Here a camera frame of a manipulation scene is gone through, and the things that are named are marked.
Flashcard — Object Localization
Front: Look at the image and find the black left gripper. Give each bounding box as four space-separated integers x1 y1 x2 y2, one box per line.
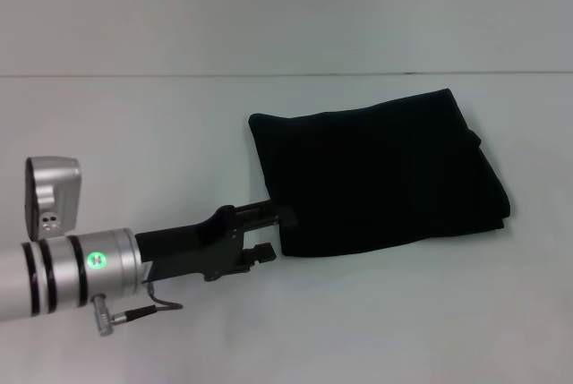
133 199 300 285

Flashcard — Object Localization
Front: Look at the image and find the black shirt with FREE print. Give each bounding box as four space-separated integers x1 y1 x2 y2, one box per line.
247 87 512 259

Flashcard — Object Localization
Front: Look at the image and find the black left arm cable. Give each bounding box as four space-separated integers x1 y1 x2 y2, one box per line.
91 279 184 339

